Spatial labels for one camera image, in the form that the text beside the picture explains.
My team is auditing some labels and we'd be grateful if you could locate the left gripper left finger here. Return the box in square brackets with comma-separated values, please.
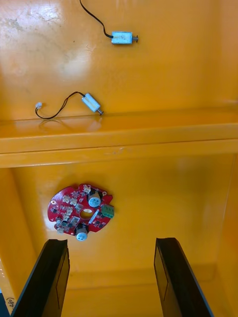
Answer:
[9, 238, 70, 317]

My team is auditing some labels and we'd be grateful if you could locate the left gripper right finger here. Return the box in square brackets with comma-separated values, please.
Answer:
[153, 237, 215, 317]

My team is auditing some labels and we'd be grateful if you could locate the round red circuit board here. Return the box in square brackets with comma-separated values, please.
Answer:
[47, 183, 116, 241]

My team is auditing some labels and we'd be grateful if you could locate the small metal solenoid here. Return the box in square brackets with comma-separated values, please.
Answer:
[79, 0, 139, 46]
[35, 91, 104, 120]

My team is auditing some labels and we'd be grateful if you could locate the yellow-orange plastic bin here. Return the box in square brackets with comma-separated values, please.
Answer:
[0, 0, 238, 155]
[0, 140, 238, 317]

